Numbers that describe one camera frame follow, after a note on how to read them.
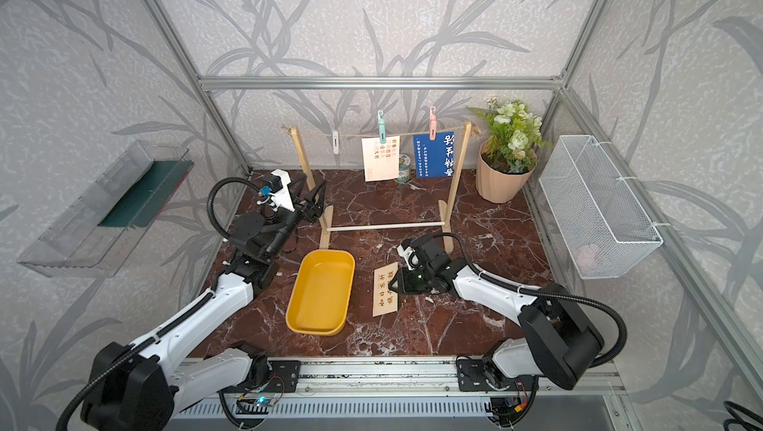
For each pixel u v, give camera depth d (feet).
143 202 2.11
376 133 3.67
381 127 2.19
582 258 2.37
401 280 2.42
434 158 2.43
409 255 2.55
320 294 2.80
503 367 2.02
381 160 2.43
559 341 1.39
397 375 2.47
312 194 2.13
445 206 3.55
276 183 1.93
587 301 1.37
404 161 2.52
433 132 2.26
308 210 2.10
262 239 1.80
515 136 2.99
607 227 1.98
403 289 2.37
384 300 2.74
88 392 1.21
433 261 2.20
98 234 2.13
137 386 1.27
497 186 3.31
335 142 2.27
